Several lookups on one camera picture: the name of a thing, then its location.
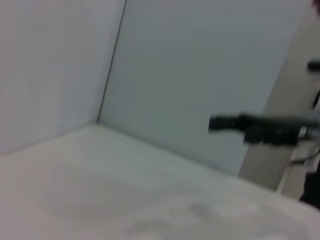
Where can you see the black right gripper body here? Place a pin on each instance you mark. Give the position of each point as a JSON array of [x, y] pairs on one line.
[[270, 130]]

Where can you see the black background bar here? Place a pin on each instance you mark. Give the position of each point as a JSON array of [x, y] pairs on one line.
[[314, 66]]

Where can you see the dark background equipment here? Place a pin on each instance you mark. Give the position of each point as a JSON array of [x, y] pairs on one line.
[[312, 185]]

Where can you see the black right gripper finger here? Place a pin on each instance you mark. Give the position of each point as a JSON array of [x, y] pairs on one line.
[[222, 122]]

